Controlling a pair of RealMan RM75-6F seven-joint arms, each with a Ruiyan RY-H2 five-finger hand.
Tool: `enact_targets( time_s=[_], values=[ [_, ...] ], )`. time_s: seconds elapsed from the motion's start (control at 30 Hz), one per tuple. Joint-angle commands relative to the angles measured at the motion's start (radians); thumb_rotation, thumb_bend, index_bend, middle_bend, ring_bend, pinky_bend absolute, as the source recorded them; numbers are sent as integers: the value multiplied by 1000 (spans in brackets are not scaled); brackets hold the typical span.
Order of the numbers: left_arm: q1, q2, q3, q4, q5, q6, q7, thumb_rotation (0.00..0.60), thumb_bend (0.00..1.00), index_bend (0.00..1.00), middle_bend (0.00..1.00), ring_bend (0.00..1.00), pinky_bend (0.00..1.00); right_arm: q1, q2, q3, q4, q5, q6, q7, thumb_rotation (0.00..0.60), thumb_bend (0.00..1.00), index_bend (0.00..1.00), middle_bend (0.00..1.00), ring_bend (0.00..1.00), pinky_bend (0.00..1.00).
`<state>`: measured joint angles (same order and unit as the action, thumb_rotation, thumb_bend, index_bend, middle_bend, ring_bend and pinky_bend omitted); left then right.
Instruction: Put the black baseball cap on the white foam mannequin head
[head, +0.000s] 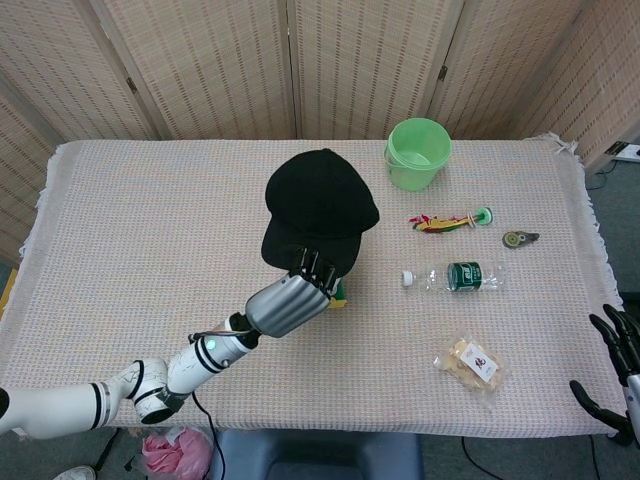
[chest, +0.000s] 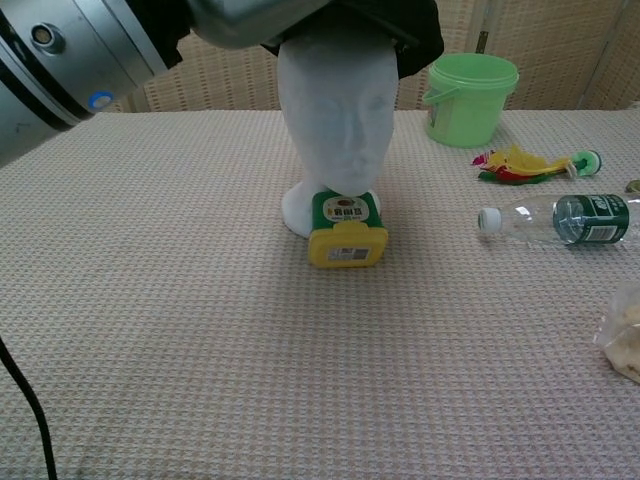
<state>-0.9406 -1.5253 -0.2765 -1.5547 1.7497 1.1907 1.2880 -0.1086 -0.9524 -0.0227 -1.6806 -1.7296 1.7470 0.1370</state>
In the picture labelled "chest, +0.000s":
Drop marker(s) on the brass screen hinge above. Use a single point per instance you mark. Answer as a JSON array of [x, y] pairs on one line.
[[483, 41]]

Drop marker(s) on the clear snack bag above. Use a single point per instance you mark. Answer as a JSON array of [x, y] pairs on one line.
[[625, 340]]

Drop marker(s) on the white foam mannequin head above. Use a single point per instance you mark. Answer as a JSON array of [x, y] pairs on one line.
[[335, 125]]

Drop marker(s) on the colourful feather shuttlecock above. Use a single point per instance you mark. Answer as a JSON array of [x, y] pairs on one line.
[[520, 162]]

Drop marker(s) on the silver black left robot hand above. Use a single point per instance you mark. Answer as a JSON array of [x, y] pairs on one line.
[[245, 22]]

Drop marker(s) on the beige woven tablecloth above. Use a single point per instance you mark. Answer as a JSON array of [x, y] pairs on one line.
[[250, 375]]

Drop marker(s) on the green box with yellow lid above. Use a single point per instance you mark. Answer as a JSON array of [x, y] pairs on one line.
[[347, 250]]

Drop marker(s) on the clear bottle with green label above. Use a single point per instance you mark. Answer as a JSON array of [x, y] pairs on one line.
[[590, 220]]

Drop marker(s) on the black baseball cap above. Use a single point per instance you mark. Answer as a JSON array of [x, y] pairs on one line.
[[415, 35]]

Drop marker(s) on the woven folding screen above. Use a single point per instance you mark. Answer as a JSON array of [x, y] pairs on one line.
[[550, 50]]

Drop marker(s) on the green plastic bucket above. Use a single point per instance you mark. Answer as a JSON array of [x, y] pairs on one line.
[[465, 115]]

